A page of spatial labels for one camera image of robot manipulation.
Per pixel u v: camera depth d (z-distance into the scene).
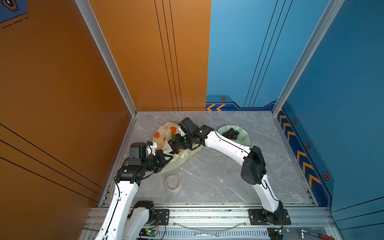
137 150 0.56
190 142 0.72
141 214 0.60
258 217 0.73
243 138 1.01
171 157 0.73
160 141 0.95
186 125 0.66
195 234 0.69
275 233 0.71
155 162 0.63
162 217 0.74
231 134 1.00
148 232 0.71
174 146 0.76
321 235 0.68
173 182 0.85
